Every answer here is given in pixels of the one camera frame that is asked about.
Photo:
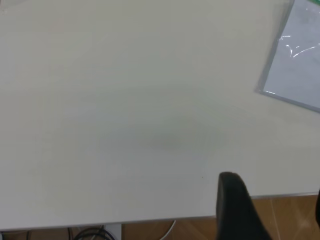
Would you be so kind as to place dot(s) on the white table leg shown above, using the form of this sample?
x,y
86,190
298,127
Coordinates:
x,y
113,232

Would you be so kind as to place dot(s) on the transparent zip bag green zipper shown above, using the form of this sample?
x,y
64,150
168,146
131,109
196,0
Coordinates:
x,y
300,62

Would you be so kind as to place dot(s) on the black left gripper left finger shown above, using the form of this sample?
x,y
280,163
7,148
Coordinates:
x,y
235,212

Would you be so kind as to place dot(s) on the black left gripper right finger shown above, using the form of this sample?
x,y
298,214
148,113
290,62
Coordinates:
x,y
319,207

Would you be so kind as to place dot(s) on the white paper sheet stack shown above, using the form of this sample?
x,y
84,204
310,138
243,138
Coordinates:
x,y
302,70

